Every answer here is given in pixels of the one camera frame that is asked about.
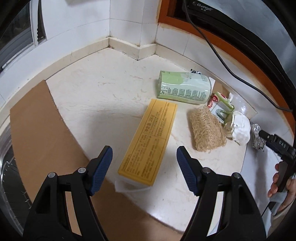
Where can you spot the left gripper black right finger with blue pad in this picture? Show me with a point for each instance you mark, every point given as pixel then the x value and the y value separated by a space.
pixel 240 217

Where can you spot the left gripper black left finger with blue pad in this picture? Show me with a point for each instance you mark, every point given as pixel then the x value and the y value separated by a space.
pixel 48 218

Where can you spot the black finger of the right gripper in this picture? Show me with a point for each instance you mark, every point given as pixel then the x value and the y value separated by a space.
pixel 269 138

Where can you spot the aluminium foil ball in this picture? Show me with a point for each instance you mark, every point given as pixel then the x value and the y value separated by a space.
pixel 258 143

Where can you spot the white tissue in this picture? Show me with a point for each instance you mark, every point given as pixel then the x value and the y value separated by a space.
pixel 239 128

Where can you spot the tan loofah sponge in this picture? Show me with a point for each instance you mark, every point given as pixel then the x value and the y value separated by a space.
pixel 207 130

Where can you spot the yellow rectangular box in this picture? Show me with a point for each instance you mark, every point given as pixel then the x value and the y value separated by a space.
pixel 147 148

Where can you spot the person's right hand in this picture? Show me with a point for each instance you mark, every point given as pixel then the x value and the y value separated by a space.
pixel 279 201

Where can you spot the stainless steel sink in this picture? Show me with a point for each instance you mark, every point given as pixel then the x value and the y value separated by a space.
pixel 15 202

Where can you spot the red green snack wrapper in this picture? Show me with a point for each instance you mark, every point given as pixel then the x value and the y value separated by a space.
pixel 220 107

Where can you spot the brown cardboard sheet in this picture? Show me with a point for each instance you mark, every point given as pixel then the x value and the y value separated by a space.
pixel 42 143

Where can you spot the green plastic package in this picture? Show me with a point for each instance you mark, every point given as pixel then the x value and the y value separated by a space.
pixel 188 87

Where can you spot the black appliance in window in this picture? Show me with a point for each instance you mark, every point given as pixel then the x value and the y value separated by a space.
pixel 272 21

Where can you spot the dark window with frame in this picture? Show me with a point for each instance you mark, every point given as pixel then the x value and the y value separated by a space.
pixel 25 30

